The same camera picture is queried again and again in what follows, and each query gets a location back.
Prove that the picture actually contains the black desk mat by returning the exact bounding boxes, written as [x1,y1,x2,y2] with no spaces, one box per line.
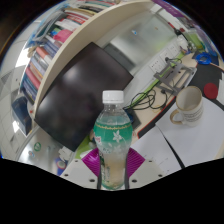
[137,61,224,139]

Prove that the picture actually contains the large blank white paper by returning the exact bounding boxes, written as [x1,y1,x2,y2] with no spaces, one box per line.
[155,98,224,168]

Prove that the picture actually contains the white paper with writing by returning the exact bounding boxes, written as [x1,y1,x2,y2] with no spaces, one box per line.
[131,125,183,175]

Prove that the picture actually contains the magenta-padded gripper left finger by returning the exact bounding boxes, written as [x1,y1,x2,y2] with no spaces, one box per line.
[61,148,102,190]

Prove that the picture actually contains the cream shelf with books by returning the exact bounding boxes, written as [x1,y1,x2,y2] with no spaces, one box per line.
[19,0,155,118]

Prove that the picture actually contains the cream patterned mug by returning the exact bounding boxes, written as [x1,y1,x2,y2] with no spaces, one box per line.
[169,85,204,127]

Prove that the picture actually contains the grey metal laptop stand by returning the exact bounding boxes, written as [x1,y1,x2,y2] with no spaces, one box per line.
[153,58,198,97]

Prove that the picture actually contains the white wall socket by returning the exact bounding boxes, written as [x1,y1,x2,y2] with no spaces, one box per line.
[148,57,165,74]
[160,49,173,62]
[169,42,182,55]

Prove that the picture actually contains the flat round red coaster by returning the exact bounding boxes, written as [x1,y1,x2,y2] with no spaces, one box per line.
[203,82,219,100]

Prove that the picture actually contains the tangled black cables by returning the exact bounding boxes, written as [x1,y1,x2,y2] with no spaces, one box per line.
[124,90,168,112]

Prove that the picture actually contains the green-labelled clear drink bottle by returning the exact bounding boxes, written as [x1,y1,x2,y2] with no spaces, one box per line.
[93,89,134,192]

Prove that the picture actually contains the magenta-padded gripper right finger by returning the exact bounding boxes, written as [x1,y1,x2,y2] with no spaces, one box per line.
[125,147,166,190]

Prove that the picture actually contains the black computer monitor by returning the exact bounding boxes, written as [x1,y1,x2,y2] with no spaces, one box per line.
[34,42,134,153]

